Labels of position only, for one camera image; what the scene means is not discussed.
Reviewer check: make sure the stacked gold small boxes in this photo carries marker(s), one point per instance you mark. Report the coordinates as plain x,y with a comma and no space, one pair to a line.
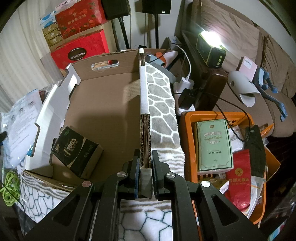
52,34

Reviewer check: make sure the black speaker on stand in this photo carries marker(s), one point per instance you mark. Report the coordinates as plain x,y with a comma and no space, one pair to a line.
155,8

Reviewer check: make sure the dark brown wooden box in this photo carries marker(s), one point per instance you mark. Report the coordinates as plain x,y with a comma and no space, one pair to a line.
209,85

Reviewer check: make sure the clear bag of papers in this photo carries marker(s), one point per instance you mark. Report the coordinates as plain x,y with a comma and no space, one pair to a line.
19,126

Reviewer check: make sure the red paper packet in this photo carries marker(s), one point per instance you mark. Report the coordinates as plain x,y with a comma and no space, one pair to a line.
239,178

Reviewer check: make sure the pink box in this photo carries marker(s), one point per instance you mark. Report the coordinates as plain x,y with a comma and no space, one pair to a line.
247,67

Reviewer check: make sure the brown pillow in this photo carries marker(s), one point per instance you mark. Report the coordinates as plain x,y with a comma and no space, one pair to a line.
239,37

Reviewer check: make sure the red floral gift box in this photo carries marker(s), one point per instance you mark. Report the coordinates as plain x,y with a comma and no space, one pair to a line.
82,16

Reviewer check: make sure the black flat pouch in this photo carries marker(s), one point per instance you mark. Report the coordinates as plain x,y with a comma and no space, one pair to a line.
256,149

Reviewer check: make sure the grey slipper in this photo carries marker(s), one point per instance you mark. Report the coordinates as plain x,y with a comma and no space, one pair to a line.
243,88

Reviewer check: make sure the green black portable lamp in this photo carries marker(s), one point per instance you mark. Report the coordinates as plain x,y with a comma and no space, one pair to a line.
211,49

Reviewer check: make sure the black power adapter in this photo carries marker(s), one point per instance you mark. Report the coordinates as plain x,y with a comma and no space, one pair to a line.
186,99

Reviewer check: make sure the orange plastic basket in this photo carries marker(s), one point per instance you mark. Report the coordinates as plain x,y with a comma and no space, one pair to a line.
186,127

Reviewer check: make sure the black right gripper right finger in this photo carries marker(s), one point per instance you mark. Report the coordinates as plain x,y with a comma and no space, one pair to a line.
167,185

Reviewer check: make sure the green tissue pack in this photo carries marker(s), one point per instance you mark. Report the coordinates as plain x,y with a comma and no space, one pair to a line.
213,147

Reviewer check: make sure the red collection gift box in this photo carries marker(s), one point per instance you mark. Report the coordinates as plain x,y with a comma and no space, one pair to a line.
81,48

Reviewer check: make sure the white power strip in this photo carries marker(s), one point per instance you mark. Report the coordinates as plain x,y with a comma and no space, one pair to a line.
176,96

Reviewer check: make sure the grey white patterned blanket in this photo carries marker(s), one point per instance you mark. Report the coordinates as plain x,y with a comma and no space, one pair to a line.
146,219

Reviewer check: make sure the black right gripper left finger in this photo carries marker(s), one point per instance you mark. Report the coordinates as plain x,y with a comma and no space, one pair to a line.
125,183

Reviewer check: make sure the white charger with cable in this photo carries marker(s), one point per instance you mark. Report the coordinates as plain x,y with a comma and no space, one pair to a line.
185,83

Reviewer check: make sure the black tissue box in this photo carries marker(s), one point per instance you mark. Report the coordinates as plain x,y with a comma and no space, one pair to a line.
79,154

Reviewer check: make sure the brown cardboard box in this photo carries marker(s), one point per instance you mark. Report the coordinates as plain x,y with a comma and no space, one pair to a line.
100,98

